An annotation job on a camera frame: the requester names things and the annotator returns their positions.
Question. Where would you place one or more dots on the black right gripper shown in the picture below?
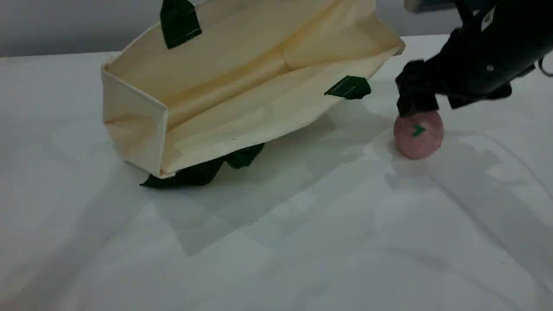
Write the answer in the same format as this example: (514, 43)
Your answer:
(497, 52)

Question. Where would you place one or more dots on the pink peach with green leaf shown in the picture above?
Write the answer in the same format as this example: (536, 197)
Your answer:
(421, 142)

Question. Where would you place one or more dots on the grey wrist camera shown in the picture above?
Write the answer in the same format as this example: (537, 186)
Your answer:
(432, 5)

